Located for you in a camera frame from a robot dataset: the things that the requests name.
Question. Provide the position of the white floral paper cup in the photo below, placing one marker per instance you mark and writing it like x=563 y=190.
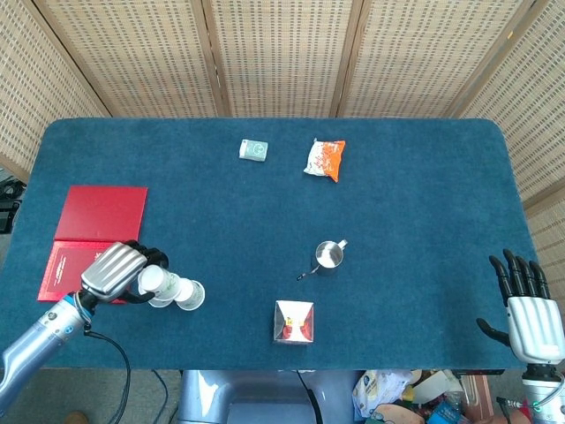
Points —
x=192 y=297
x=161 y=303
x=154 y=280

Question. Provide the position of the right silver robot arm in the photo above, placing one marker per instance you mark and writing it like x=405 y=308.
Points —
x=540 y=393

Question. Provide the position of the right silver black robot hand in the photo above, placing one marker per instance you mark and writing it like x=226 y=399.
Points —
x=532 y=327

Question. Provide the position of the stainless steel pitcher mug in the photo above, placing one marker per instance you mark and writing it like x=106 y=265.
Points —
x=329 y=258

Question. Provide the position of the grey robot torso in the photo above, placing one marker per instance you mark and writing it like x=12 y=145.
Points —
x=265 y=397

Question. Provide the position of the blue fabric table cover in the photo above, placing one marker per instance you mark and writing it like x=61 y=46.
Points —
x=265 y=212

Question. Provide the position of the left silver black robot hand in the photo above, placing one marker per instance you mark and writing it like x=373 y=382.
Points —
x=112 y=269

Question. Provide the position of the orange white snack bag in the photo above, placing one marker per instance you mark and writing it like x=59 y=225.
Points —
x=324 y=160

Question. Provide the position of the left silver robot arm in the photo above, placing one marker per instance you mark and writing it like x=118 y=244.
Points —
x=39 y=335

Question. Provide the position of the clear box of coffee capsules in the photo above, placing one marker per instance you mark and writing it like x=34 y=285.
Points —
x=293 y=322

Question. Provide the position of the red open certificate folder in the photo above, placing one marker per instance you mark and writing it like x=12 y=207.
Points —
x=101 y=212

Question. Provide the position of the green white tissue pack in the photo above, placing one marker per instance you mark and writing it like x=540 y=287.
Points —
x=253 y=150

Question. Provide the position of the white printed plastic bag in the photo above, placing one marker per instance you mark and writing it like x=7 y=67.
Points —
x=379 y=391

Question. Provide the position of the black equipment on floor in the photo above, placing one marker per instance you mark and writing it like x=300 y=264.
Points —
x=9 y=207

